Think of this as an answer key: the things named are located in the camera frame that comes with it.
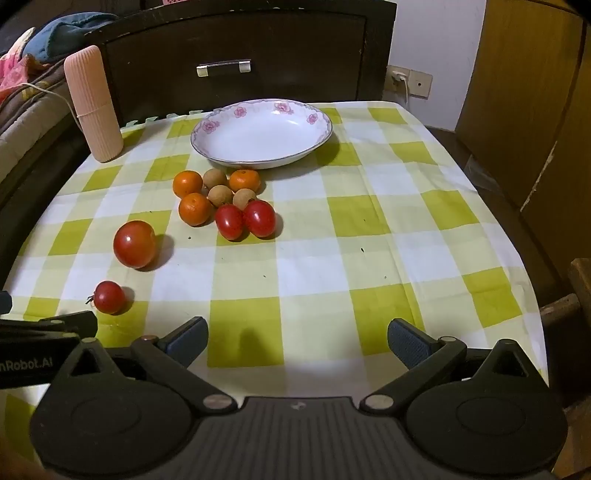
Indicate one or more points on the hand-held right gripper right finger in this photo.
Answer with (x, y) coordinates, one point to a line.
(408, 344)

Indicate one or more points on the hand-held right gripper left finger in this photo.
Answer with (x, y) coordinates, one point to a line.
(189, 339)

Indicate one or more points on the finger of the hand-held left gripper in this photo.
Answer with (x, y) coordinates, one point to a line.
(78, 323)
(4, 302)

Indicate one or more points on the small stemmed cherry tomato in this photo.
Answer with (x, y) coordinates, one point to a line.
(110, 297)

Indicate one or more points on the large red tomato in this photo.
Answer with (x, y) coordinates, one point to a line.
(136, 244)

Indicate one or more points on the red cherry tomato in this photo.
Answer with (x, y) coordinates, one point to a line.
(229, 222)
(260, 219)

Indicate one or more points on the small orange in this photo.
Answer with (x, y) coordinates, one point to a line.
(195, 210)
(245, 181)
(187, 183)

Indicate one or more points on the brown longan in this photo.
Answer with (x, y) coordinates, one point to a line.
(243, 198)
(220, 195)
(215, 178)

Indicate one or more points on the white floral ceramic bowl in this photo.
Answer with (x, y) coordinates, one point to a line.
(263, 134)

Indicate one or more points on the green checked tablecloth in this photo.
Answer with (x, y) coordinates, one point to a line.
(369, 230)

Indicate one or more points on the bed with brown blanket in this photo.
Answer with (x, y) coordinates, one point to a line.
(27, 129)

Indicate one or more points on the wooden chair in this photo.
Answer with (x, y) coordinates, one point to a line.
(579, 286)

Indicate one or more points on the pink ribbed cylindrical case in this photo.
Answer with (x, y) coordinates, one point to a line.
(92, 106)

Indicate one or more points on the green foam mat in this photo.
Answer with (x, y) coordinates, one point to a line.
(157, 117)

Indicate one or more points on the pink printed cloth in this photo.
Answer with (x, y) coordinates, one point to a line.
(14, 64)

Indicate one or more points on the blue cloth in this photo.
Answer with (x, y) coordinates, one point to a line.
(64, 34)

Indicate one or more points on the wooden wardrobe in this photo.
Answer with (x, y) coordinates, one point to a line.
(531, 92)

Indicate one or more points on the dark wooden cabinet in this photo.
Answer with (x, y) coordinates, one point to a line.
(277, 37)

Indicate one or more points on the beige wall socket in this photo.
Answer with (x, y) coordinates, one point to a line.
(418, 83)

